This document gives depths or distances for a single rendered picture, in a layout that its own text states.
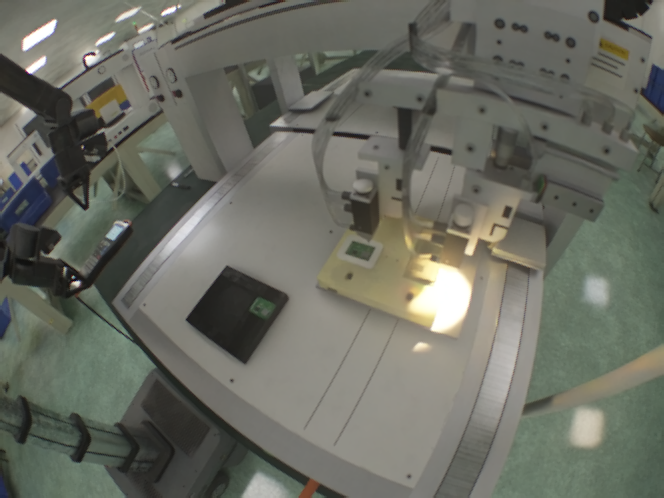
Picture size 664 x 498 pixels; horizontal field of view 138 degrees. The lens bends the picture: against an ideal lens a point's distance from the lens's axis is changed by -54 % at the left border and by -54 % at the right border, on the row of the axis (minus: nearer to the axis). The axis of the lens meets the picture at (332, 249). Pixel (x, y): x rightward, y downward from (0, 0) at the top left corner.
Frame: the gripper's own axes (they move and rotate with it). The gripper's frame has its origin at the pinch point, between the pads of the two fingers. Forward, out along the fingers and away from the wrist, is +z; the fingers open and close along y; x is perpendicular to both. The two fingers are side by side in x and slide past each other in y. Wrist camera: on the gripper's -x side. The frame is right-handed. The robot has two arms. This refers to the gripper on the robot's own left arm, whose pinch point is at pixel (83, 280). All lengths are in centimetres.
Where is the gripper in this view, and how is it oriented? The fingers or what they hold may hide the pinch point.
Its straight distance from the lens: 76.2
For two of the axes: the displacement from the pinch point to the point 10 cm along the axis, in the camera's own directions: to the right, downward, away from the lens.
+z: 3.2, 1.6, 9.3
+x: -2.4, 9.7, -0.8
